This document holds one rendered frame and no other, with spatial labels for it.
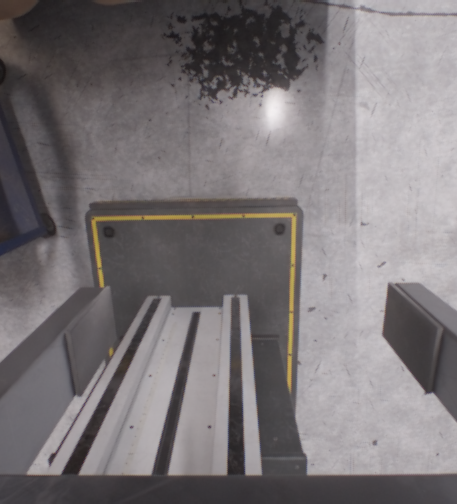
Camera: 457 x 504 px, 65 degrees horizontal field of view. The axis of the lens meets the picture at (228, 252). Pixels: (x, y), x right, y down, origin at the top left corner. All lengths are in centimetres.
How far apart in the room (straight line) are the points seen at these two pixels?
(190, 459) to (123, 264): 70
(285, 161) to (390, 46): 54
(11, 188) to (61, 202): 19
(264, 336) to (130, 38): 116
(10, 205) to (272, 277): 101
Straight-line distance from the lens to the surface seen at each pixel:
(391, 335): 17
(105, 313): 16
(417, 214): 164
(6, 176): 156
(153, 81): 149
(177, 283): 122
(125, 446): 78
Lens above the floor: 144
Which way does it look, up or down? 73 degrees down
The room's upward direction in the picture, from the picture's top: 176 degrees counter-clockwise
